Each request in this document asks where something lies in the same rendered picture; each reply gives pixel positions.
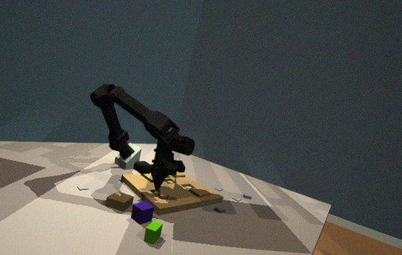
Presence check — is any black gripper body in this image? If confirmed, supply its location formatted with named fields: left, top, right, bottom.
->
left=134, top=147, right=185, bottom=174

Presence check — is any purple cube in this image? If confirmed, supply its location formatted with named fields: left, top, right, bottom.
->
left=131, top=201, right=154, bottom=225

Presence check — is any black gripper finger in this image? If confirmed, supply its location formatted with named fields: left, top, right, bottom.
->
left=158, top=170, right=168, bottom=189
left=151, top=171, right=163, bottom=190

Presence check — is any green block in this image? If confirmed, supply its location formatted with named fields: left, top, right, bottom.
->
left=144, top=221, right=163, bottom=245

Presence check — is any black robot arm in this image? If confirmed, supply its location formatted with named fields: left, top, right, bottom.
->
left=90, top=84, right=195, bottom=176

